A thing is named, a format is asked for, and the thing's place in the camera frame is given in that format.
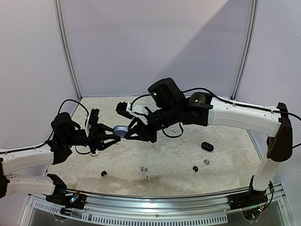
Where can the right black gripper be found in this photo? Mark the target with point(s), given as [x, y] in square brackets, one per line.
[148, 128]

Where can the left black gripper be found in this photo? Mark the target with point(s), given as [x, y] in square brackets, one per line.
[97, 136]

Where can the blue earbud charging case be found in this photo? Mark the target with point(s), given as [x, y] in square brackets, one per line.
[120, 130]

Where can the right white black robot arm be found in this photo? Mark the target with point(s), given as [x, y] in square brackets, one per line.
[204, 108]

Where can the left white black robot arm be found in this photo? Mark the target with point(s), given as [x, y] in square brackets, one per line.
[67, 133]

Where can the black earbud charging case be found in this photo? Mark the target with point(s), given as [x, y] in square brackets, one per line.
[207, 146]

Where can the black earbud right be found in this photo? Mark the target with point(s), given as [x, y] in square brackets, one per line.
[195, 168]

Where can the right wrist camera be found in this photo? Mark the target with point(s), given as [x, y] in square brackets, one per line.
[138, 111]

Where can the aluminium front rail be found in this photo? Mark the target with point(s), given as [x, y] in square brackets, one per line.
[213, 209]

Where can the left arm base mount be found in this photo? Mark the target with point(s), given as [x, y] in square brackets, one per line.
[70, 200]

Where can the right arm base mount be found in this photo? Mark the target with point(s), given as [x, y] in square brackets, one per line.
[246, 199]

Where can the left aluminium corner post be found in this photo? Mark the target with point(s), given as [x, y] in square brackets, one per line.
[66, 49]

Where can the aluminium corner post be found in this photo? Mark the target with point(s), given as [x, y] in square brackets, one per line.
[66, 49]
[246, 49]

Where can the right aluminium corner post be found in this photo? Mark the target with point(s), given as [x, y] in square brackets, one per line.
[246, 49]

